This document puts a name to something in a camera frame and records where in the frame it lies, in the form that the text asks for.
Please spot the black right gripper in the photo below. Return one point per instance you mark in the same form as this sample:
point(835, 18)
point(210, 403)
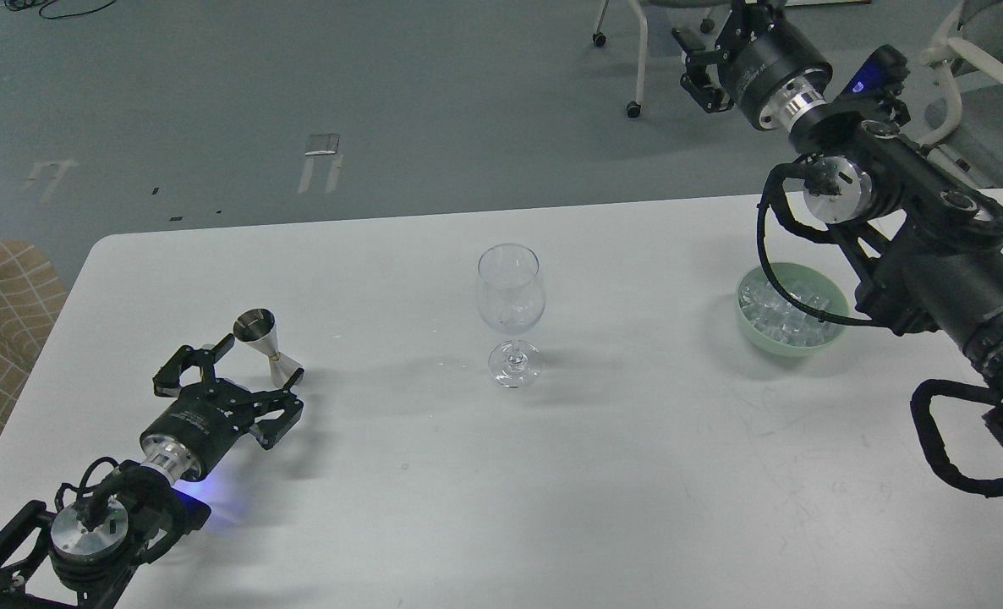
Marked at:
point(763, 62)

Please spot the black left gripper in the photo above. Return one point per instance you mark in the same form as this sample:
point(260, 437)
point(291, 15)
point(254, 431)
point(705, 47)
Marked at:
point(189, 439)

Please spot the steel cocktail jigger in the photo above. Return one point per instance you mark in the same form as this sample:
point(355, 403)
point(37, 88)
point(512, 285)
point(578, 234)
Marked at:
point(257, 328)

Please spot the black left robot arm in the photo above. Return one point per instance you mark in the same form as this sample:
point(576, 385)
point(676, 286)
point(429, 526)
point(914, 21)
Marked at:
point(98, 534)

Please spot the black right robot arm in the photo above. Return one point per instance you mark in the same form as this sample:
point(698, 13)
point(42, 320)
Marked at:
point(927, 248)

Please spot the green bowl of ice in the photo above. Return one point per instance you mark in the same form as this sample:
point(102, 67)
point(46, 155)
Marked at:
point(774, 325)

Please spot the clear wine glass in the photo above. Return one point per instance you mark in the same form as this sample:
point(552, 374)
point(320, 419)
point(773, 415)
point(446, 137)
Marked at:
point(511, 300)

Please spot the white rolling chair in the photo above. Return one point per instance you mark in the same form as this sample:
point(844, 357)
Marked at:
point(639, 10)

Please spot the white grey office chair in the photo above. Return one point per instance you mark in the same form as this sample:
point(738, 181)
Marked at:
point(965, 55)

